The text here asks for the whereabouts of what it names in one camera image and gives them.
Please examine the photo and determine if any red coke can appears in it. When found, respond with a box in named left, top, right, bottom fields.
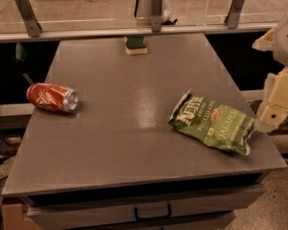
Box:
left=27, top=83, right=79, bottom=113

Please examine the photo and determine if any middle metal rail bracket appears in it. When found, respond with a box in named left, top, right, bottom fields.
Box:
left=151, top=0, right=162, bottom=33

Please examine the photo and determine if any metal rail bracket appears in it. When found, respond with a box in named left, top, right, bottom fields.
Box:
left=151, top=0, right=162, bottom=33
left=14, top=0, right=42, bottom=37
left=225, top=0, right=245, bottom=29

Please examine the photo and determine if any grey drawer with handle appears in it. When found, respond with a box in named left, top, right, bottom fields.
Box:
left=28, top=184, right=265, bottom=230

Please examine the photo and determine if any black drawer handle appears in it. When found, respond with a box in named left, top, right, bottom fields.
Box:
left=133, top=203, right=172, bottom=221

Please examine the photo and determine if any left metal rail bracket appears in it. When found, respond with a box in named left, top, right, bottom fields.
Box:
left=14, top=0, right=42, bottom=37

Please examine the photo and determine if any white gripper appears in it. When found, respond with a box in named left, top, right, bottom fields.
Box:
left=252, top=12, right=288, bottom=132

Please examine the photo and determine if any green jalapeno chips bag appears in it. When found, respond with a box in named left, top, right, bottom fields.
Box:
left=169, top=92, right=254, bottom=155

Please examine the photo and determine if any right metal rail bracket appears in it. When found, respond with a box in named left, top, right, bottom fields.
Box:
left=225, top=0, right=245, bottom=29

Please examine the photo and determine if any green yellow sponge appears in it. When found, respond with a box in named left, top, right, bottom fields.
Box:
left=124, top=34, right=147, bottom=56

